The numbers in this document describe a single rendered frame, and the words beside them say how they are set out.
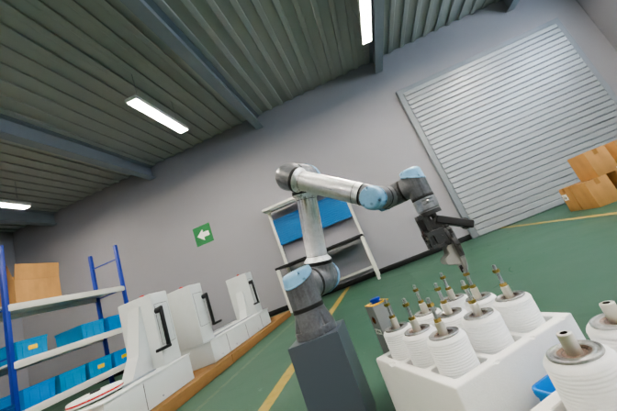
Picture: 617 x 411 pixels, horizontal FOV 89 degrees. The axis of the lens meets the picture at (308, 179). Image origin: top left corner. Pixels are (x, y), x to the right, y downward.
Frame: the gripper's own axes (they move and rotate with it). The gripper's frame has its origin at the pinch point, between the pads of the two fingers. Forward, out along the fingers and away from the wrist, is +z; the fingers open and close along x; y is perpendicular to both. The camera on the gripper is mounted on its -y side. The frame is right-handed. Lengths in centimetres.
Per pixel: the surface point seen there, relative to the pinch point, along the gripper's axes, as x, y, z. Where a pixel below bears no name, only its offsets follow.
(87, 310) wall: -548, 611, -111
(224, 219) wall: -517, 251, -176
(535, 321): 15.5, -5.1, 15.3
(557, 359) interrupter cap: 50, 8, 9
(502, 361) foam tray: 24.9, 9.2, 17.2
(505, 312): 13.5, -0.2, 11.6
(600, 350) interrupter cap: 52, 3, 9
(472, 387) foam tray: 28.7, 18.3, 18.1
